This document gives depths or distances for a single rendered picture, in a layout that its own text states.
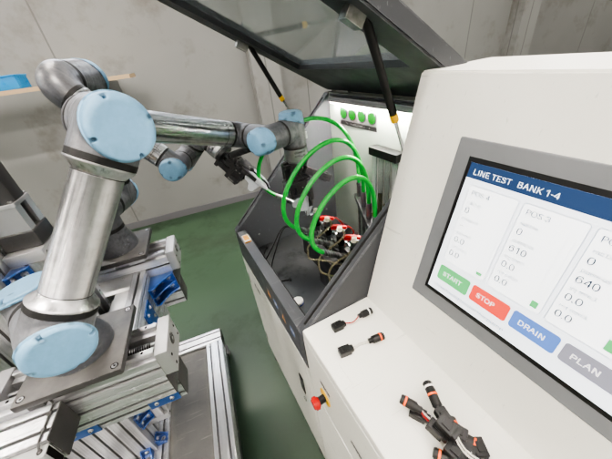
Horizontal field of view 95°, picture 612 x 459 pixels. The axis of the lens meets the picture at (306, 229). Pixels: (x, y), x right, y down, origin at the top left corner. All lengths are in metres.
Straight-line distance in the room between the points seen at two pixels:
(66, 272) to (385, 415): 0.66
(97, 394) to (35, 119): 3.21
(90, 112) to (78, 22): 3.12
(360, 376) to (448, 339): 0.21
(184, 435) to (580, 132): 1.67
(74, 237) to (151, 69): 3.06
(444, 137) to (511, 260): 0.26
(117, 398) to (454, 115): 1.06
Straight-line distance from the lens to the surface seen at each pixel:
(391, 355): 0.76
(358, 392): 0.71
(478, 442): 0.69
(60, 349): 0.71
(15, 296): 0.81
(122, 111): 0.61
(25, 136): 3.96
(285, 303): 0.92
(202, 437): 1.64
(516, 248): 0.58
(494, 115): 0.60
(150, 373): 0.95
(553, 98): 0.56
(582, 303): 0.57
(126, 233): 1.29
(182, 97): 3.60
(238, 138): 0.91
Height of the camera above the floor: 1.61
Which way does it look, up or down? 32 degrees down
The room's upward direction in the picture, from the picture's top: 8 degrees counter-clockwise
